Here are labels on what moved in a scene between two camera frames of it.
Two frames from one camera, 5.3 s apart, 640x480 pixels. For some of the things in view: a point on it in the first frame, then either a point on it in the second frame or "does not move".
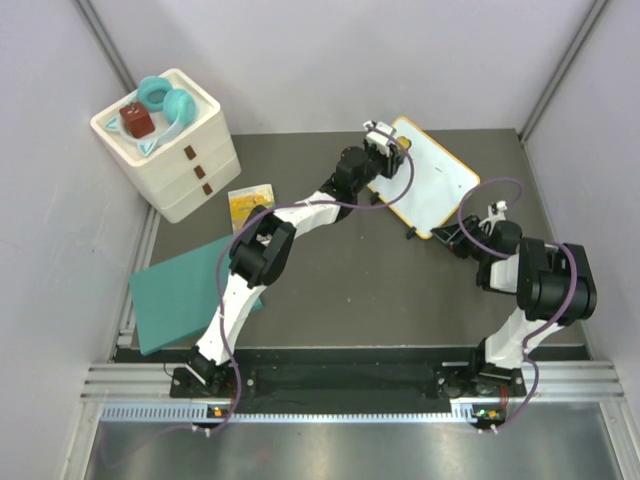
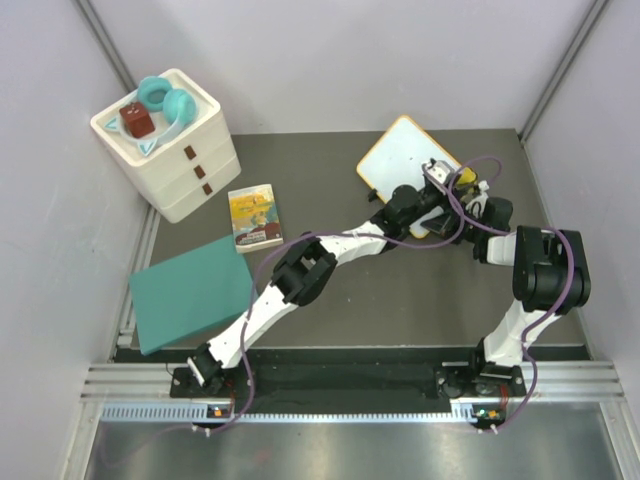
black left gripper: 391,161 -> 449,199
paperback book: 241,202 does not move
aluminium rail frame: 127,391 does not move
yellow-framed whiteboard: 442,180 does not move
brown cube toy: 137,119 does not move
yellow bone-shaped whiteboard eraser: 404,142 -> 468,176
